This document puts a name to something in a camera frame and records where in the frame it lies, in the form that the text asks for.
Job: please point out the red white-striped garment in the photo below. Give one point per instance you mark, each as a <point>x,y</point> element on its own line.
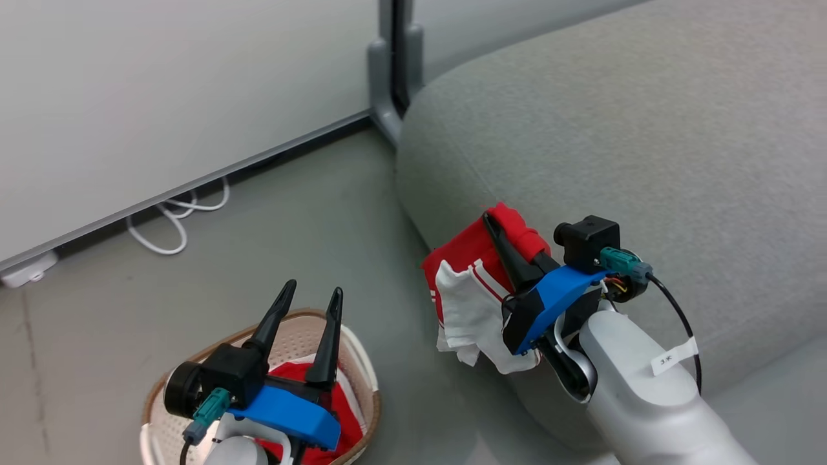
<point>345,420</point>

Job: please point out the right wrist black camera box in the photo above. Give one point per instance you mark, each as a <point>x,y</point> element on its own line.
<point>591,239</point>

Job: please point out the white power adapter box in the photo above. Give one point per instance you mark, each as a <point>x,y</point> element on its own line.
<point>26,271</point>

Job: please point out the cream perforated laundry basket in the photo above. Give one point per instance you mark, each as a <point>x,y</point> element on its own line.
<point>294,337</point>

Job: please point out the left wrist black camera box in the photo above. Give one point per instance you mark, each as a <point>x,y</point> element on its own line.
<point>236,371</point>

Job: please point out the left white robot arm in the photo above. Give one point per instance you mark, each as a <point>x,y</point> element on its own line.
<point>236,452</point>

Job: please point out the red and white garment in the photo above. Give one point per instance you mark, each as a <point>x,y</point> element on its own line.
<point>462,258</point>

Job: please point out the grey partition corner foot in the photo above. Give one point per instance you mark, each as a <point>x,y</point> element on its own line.
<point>381,97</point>

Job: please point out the grey fabric sofa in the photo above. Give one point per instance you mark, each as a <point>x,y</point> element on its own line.
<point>614,129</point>

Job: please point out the white paper label tag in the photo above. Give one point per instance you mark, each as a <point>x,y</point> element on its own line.
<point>675,356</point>

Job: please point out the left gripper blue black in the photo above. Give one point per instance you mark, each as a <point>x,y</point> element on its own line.
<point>291,410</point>

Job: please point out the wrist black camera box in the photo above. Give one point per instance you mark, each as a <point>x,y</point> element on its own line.
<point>591,239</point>
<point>236,371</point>

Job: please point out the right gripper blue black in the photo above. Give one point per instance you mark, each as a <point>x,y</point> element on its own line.
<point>555,294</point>

